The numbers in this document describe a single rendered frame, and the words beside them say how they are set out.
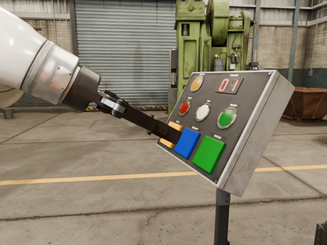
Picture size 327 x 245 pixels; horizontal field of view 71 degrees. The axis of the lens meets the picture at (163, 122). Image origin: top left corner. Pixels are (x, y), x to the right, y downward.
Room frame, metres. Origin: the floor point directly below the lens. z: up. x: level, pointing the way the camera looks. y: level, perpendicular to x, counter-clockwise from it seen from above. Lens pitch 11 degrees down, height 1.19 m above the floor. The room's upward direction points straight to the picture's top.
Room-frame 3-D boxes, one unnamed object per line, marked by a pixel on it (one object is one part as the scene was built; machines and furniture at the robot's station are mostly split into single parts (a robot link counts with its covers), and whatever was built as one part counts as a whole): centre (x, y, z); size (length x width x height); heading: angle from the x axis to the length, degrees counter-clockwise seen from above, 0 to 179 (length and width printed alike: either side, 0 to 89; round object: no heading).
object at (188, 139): (0.60, -0.07, 1.01); 0.07 x 0.05 x 0.07; 24
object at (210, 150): (0.51, -0.11, 1.01); 0.07 x 0.05 x 0.07; 24
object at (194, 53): (5.40, -1.19, 1.45); 2.18 x 1.23 x 2.89; 97
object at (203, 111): (0.62, -0.11, 1.09); 0.05 x 0.03 x 0.04; 179
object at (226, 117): (0.53, -0.15, 1.09); 0.05 x 0.03 x 0.04; 179
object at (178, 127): (0.69, -0.03, 1.01); 0.07 x 0.05 x 0.07; 24
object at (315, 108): (6.45, -3.81, 0.43); 1.89 x 1.20 x 0.85; 7
